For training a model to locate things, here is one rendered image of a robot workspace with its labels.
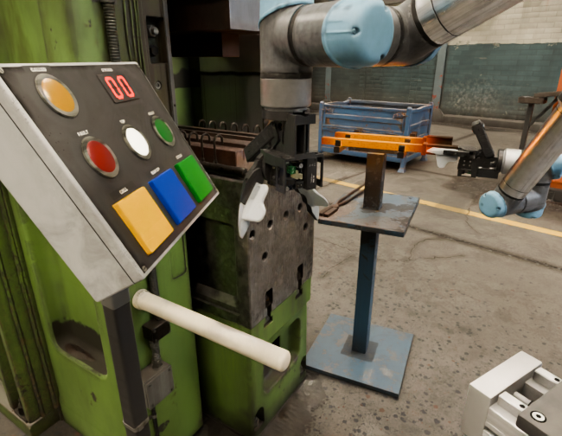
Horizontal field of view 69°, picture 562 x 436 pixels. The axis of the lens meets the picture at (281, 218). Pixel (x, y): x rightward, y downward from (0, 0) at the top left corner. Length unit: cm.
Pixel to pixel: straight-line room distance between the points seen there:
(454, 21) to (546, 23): 802
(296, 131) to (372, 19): 19
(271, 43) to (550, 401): 57
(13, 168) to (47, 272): 90
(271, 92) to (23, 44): 77
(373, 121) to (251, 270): 395
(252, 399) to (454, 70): 813
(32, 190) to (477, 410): 65
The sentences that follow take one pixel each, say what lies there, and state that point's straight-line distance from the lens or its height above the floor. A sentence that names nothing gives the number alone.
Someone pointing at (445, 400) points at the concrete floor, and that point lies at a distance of 180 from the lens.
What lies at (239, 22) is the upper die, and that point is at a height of 128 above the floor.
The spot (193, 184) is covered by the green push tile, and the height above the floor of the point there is 101.
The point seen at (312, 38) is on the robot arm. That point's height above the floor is 123.
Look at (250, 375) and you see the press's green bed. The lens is 137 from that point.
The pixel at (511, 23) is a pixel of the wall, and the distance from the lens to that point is 872.
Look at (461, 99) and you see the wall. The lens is 893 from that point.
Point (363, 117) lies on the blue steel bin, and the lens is 499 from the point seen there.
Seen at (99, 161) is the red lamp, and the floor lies 109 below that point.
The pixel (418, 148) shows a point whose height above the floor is 94.
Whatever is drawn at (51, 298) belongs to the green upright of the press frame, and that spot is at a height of 51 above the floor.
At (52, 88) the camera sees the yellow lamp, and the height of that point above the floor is 117.
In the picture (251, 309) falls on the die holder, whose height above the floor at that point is 54.
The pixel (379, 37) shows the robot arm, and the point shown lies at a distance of 52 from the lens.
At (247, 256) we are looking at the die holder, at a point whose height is 71.
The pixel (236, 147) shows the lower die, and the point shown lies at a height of 98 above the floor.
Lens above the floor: 120
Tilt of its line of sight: 21 degrees down
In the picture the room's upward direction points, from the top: straight up
